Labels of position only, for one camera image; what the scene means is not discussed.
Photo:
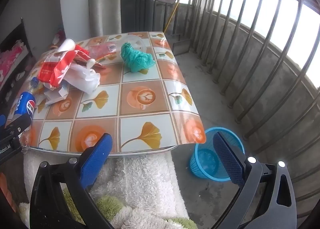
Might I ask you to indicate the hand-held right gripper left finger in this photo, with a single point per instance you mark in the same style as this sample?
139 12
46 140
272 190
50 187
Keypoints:
100 154

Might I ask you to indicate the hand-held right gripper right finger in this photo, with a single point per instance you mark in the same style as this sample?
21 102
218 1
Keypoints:
227 159

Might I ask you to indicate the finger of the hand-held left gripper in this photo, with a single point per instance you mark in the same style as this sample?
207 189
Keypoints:
18 124

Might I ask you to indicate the blue cola bottle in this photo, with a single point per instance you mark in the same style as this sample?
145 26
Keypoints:
25 104

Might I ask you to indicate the blue plastic wastebasket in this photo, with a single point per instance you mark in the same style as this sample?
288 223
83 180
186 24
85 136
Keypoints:
205 159

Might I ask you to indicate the white crumpled paper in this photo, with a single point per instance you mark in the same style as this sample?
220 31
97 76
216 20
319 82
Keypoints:
53 95

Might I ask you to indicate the white green fluffy blanket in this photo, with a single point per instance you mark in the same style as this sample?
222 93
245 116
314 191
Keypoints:
140 176

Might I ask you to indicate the table with ginkgo pattern cloth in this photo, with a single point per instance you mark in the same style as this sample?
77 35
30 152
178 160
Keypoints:
140 119

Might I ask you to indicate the pink printed bag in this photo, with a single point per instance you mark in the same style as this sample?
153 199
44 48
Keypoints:
10 61

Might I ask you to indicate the white plastic bag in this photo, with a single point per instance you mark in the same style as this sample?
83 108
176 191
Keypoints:
82 79

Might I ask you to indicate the white paper cup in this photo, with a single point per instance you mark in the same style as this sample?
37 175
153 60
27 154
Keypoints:
67 45

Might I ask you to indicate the red plastic wrapper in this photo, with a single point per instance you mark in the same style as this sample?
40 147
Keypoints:
83 56

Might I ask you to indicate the artificial flower bouquet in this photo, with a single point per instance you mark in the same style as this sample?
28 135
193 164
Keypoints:
59 37

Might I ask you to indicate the green plastic bag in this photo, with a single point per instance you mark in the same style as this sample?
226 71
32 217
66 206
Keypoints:
135 57

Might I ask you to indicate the clear plastic cup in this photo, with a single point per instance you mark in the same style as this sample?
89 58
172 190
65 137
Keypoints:
137 41

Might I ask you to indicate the grey metal dustpan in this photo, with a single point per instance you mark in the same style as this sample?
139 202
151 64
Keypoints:
181 46

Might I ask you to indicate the grey ribbed column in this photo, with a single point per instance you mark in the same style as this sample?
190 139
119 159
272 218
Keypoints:
105 1

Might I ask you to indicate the dark metal door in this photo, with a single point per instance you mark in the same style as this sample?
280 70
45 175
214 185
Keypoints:
137 6

